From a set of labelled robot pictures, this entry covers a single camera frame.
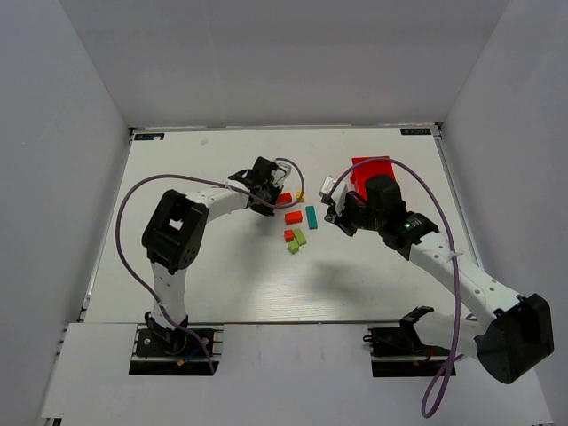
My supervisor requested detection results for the teal long block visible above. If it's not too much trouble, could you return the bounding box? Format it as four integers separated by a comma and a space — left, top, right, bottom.
305, 205, 319, 230

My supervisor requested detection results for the red long block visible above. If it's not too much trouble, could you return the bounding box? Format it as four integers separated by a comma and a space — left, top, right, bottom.
277, 192, 293, 206

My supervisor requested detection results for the red plastic tray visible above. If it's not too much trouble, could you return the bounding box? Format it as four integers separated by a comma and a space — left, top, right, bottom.
350, 162, 396, 200

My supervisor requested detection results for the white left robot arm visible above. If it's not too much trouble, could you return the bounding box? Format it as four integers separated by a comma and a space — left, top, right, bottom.
142, 157, 291, 332

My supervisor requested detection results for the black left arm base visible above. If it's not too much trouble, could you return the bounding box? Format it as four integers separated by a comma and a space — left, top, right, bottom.
129, 325, 223, 377

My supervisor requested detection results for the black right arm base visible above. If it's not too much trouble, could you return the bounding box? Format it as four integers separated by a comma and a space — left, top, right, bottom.
362, 306, 449, 378

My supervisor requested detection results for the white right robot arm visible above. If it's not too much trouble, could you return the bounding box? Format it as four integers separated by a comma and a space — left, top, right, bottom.
319, 175, 554, 384

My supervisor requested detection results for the red wide block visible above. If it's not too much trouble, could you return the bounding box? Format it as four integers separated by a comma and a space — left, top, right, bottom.
285, 210, 304, 225

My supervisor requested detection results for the light green long block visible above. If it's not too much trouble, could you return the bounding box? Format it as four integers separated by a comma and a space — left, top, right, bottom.
293, 228, 307, 246

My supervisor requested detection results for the orange square block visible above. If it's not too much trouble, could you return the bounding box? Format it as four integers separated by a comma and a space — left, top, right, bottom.
284, 230, 295, 242

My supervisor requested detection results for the light green small block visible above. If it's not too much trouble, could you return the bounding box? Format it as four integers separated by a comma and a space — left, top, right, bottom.
288, 241, 300, 254

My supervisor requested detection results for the right corner label sticker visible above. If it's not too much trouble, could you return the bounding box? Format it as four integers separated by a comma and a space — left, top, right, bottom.
400, 128, 431, 136

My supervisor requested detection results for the corner label sticker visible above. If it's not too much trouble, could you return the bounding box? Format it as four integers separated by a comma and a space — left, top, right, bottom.
134, 133, 165, 141
400, 128, 431, 136

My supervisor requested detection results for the left corner label sticker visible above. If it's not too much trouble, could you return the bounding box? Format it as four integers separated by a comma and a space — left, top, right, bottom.
134, 133, 165, 141

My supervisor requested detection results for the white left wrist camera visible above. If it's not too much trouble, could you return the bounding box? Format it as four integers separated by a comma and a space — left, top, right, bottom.
272, 162, 292, 188

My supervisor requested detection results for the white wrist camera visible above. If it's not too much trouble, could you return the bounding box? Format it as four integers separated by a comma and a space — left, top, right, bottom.
272, 162, 292, 188
319, 177, 348, 209

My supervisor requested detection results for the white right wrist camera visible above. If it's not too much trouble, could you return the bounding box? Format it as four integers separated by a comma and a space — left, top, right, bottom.
319, 177, 348, 209

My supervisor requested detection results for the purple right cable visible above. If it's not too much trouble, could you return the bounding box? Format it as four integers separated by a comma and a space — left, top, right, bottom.
330, 158, 467, 419

